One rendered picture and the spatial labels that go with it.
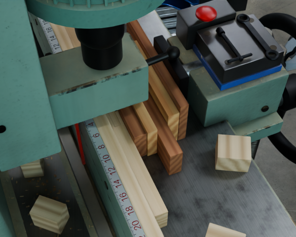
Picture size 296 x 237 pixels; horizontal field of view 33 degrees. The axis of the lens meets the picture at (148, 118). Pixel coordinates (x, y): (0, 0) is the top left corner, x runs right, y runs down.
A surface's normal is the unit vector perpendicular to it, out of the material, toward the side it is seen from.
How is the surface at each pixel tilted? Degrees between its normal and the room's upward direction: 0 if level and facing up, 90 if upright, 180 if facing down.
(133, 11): 90
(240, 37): 0
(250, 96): 90
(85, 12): 90
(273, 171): 0
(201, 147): 0
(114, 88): 90
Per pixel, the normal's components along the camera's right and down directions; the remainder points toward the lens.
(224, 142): 0.00, -0.61
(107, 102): 0.40, 0.73
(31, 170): 0.11, 0.79
